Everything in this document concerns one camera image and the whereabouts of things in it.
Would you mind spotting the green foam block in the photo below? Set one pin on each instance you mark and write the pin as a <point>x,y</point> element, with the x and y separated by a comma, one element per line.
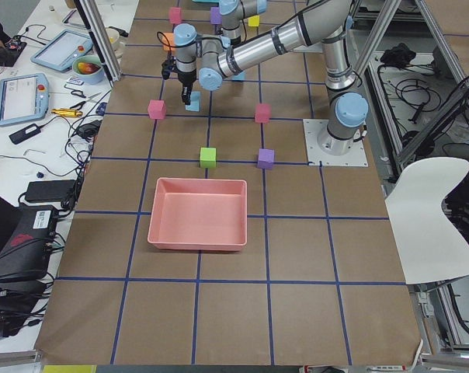
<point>208,157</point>

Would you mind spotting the orange foam block upper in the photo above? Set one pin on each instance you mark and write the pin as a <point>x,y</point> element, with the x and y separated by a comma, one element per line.
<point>168,42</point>

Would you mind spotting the pink foam block bottom-right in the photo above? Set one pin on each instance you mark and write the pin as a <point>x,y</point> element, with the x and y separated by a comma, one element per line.
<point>157,109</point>

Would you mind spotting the bowl with fruit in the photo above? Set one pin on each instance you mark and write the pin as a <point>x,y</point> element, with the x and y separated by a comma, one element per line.
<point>89,69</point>

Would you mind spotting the pink foam block bottom-left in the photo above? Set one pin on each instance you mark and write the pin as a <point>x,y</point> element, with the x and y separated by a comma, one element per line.
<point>175,15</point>

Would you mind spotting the yellow foam block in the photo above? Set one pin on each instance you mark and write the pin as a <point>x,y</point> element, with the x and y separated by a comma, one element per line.
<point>254,21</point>

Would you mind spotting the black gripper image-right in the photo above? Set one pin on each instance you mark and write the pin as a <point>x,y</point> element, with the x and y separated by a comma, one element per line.
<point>186,80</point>

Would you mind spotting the teach pendant lower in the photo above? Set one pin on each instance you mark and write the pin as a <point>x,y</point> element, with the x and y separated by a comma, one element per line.
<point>23,99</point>

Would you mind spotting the pink foam block upper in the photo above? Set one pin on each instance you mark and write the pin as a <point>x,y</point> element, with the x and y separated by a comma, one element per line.
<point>262,113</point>

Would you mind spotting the metal base plate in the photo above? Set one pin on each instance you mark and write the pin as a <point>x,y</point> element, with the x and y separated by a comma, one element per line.
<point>324,150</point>

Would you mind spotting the silver robot arm image-right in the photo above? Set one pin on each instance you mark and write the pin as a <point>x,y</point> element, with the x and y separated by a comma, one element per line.
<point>210,59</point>

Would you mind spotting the black power adapter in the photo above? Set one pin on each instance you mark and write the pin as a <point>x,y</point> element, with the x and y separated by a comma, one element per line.
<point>48,191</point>

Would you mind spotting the light blue block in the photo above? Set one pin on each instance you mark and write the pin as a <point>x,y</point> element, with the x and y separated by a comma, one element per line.
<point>194,103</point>
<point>240,77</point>

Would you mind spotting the white chair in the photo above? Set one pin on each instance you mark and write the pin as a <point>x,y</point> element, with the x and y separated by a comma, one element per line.
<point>430,247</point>

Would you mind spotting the purple foam block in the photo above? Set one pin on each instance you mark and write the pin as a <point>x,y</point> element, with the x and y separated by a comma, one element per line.
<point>215,16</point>
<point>266,158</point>

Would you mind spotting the pink plastic bin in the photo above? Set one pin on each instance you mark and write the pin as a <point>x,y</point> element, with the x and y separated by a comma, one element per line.
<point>199,214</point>

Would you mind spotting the purple foam block left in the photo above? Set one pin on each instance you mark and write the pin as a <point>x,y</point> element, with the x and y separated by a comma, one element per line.
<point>215,16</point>

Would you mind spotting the teach pendant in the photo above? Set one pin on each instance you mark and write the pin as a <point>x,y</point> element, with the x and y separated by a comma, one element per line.
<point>60,53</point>
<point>23,99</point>

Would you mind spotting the teach pendant upper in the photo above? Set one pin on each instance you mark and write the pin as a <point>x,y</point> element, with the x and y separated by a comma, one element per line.
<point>60,53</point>

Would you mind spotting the purple foam block right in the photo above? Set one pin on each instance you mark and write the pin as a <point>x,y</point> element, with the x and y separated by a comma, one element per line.
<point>266,158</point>

